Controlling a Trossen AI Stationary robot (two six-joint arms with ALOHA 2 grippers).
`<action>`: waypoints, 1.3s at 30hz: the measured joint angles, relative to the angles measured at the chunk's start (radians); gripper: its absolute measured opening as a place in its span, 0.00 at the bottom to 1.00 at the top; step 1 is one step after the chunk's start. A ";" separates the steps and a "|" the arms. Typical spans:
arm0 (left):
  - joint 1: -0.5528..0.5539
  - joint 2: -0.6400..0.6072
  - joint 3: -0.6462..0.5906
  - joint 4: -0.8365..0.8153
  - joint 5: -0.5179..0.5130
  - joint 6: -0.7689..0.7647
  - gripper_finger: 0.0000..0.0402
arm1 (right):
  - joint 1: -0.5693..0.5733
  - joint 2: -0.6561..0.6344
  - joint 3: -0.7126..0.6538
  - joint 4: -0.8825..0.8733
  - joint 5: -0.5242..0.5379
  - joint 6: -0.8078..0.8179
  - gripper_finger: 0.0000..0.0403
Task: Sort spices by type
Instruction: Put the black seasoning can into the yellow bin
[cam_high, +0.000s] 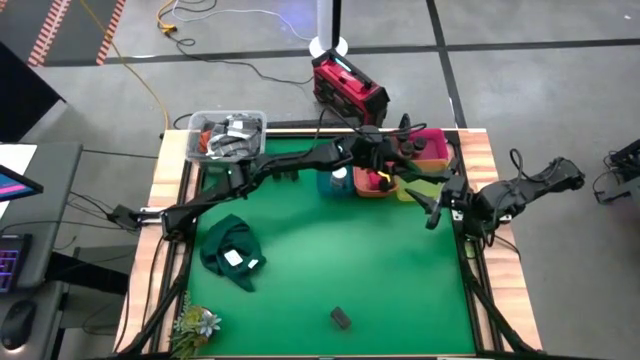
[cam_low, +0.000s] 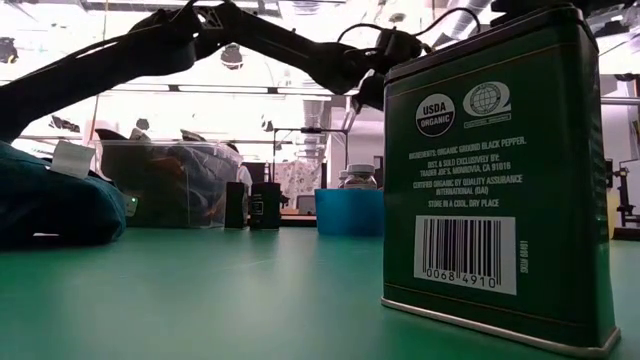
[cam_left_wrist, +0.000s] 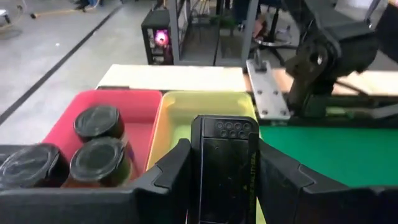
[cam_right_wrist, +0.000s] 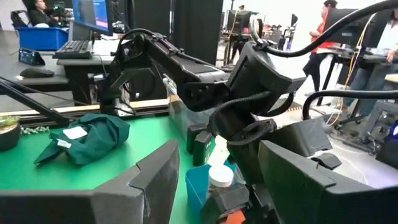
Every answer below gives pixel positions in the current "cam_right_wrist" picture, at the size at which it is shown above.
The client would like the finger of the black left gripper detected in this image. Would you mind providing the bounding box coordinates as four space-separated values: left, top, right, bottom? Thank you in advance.
200 184 251 224
245 186 275 224

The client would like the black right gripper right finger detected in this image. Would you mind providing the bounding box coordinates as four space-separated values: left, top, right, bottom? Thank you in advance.
257 140 398 224

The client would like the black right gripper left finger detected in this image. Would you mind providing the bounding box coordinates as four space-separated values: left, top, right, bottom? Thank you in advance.
0 139 181 224

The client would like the white-lid bagel seasoning jar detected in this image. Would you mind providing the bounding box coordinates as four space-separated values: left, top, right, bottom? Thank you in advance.
207 164 235 194

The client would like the blue plastic basket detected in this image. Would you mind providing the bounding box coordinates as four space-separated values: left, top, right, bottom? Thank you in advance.
185 161 238 219

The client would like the dark green cloth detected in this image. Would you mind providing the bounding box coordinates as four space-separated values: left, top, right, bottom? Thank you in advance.
34 113 131 166

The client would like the clear plastic storage bin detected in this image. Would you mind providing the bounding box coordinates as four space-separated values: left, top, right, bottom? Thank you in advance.
167 92 219 141

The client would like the small white cloth tag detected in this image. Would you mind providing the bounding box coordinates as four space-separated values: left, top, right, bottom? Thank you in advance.
55 138 73 149

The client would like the large white cloth tag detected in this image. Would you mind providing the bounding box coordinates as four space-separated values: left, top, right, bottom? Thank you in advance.
62 125 89 141

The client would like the wooden table board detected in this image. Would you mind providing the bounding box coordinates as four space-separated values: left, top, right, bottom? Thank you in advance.
0 98 170 118

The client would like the potted succulent plant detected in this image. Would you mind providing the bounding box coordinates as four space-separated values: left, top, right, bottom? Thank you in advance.
0 115 51 153

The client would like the person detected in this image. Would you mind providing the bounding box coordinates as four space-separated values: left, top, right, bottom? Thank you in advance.
29 0 61 29
343 8 398 117
302 0 339 95

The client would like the grey desk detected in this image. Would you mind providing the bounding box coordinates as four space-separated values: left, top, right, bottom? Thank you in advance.
0 46 116 106

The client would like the black partition panel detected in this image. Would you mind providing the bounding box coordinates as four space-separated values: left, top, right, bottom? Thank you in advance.
130 0 224 67

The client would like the black computer mouse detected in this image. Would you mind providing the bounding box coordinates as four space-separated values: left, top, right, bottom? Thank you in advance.
19 67 56 79

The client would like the black keyboard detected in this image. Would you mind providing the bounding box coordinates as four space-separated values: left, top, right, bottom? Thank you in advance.
52 39 95 60

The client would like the blue storage tub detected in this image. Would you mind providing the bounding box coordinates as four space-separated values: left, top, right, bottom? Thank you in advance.
16 26 70 52

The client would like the computer monitor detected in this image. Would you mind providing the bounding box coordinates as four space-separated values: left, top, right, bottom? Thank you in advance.
72 0 114 37

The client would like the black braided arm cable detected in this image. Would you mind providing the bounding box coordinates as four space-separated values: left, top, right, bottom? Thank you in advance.
207 91 295 147

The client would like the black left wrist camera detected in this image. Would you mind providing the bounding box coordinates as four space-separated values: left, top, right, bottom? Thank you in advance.
273 117 334 158

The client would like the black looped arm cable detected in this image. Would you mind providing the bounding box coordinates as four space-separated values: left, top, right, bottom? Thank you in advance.
302 89 398 121

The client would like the yellow floor cable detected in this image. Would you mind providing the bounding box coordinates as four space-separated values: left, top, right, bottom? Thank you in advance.
328 14 376 126

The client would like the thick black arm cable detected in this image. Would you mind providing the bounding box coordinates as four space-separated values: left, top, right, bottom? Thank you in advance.
251 0 398 58

